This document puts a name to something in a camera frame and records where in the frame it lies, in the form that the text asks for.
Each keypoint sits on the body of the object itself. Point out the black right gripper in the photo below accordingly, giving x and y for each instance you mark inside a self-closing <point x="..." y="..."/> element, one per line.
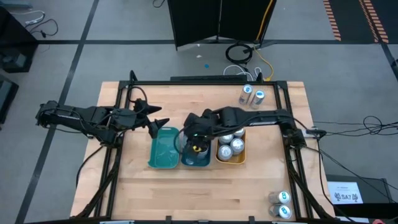
<point x="199" y="127"/>

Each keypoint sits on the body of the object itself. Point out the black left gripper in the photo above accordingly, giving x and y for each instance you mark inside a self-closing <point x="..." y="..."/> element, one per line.
<point x="133" y="119"/>

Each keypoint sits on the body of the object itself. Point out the silver cans pair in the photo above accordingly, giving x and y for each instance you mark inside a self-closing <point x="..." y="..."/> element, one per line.
<point x="226" y="139"/>

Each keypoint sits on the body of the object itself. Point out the dark blue-teal plastic bin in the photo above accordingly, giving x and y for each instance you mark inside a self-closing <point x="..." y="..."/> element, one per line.
<point x="189" y="161"/>

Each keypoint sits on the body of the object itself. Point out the white and blue Spindrift can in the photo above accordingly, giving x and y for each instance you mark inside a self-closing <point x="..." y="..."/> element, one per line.
<point x="224" y="152"/>
<point x="240" y="133"/>
<point x="237" y="145"/>

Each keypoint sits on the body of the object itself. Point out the light teal plastic bin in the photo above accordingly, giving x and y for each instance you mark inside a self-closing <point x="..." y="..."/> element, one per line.
<point x="163" y="152"/>

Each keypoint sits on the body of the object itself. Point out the yellow plastic bin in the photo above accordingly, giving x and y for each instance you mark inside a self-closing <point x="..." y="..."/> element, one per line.
<point x="239" y="160"/>

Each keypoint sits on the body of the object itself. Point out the slim blue-silver Red Bull can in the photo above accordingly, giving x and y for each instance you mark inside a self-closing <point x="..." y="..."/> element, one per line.
<point x="284" y="211"/>
<point x="245" y="95"/>
<point x="256" y="101"/>

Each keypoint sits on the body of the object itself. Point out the white-top cans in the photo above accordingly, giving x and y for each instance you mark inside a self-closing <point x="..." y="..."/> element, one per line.
<point x="283" y="197"/>

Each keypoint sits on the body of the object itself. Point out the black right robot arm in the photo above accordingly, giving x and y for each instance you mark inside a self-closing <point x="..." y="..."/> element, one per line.
<point x="264" y="117"/>

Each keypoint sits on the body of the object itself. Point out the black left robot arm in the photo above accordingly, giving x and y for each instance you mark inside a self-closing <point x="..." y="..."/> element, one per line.
<point x="77" y="116"/>

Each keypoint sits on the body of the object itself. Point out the black flat bar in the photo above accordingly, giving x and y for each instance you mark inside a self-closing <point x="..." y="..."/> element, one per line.
<point x="208" y="78"/>

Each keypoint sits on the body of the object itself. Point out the black folding partition screen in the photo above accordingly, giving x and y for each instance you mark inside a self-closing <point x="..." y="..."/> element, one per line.
<point x="199" y="18"/>

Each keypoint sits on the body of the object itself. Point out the black equipment case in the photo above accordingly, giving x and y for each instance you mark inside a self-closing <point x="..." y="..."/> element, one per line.
<point x="7" y="99"/>

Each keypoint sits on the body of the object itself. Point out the black cabinet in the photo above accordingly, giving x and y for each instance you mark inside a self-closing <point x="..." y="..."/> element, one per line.
<point x="15" y="40"/>

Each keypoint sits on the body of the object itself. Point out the white SA7 label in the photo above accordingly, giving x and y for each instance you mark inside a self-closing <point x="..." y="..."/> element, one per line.
<point x="345" y="193"/>

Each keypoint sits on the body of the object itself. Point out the black orange-striped floor mat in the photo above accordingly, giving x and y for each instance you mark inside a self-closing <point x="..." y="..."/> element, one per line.
<point x="349" y="18"/>

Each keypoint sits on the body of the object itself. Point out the black box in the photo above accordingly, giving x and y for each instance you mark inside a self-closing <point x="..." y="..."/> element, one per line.
<point x="376" y="193"/>

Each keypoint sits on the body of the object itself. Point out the black metal table frame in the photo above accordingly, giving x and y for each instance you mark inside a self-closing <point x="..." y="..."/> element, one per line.
<point x="155" y="83"/>

